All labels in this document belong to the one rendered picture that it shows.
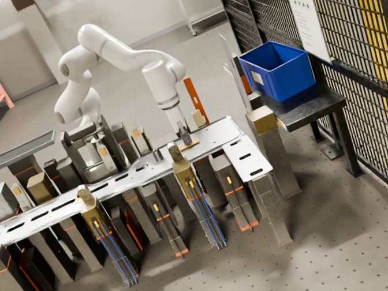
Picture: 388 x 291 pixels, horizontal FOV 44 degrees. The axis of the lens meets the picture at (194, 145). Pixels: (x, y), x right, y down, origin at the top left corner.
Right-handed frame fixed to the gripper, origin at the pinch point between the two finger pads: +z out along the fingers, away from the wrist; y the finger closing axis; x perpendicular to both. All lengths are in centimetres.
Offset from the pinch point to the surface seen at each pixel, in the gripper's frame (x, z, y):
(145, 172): -19.5, 3.3, 5.3
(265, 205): 13.9, 15.1, 40.1
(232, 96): 59, 103, -269
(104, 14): -35, 33, -661
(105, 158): -33.1, -1.5, -12.6
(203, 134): 6.7, 3.3, -3.2
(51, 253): -66, 17, 6
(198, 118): 8.0, -0.9, -10.7
